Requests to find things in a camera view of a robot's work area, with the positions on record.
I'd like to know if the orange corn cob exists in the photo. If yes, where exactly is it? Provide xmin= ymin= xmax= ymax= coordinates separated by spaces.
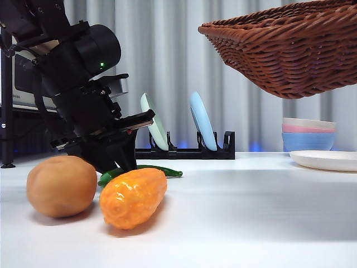
xmin=99 ymin=168 xmax=168 ymax=231

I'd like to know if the white plate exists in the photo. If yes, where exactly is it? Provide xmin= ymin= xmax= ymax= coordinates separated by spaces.
xmin=288 ymin=150 xmax=357 ymax=172

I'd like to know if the black dish rack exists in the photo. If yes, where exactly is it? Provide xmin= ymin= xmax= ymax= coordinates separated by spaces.
xmin=134 ymin=130 xmax=236 ymax=161

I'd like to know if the green cucumber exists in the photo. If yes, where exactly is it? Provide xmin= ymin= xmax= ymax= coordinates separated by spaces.
xmin=97 ymin=164 xmax=184 ymax=188

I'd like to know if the pale grey camera box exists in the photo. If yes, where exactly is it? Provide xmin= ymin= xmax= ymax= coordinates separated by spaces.
xmin=107 ymin=74 xmax=130 ymax=99

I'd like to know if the grey pleated curtain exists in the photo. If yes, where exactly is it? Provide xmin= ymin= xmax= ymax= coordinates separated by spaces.
xmin=60 ymin=0 xmax=357 ymax=154

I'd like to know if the pale blue plate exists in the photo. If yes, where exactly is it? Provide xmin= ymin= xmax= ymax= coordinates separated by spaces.
xmin=190 ymin=91 xmax=218 ymax=152

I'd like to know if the white toaster oven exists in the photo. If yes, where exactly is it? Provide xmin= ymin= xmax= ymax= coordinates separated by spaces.
xmin=11 ymin=36 xmax=61 ymax=113

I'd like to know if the brown wicker basket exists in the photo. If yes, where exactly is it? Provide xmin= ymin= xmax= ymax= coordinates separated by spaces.
xmin=197 ymin=0 xmax=357 ymax=100

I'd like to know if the black shelf frame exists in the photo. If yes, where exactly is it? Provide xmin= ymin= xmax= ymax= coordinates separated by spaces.
xmin=0 ymin=26 xmax=15 ymax=169

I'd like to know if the cream bowl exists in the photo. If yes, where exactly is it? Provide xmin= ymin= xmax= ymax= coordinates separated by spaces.
xmin=282 ymin=117 xmax=337 ymax=131

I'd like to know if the pink bowl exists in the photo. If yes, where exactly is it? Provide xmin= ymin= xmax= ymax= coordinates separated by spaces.
xmin=282 ymin=124 xmax=336 ymax=135

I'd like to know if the pale green plate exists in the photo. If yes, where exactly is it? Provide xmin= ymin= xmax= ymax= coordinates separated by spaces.
xmin=140 ymin=93 xmax=170 ymax=152

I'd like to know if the brown potato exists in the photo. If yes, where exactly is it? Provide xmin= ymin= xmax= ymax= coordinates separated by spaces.
xmin=26 ymin=155 xmax=98 ymax=218

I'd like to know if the blue bowl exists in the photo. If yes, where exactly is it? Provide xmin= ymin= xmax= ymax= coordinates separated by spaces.
xmin=281 ymin=132 xmax=336 ymax=152

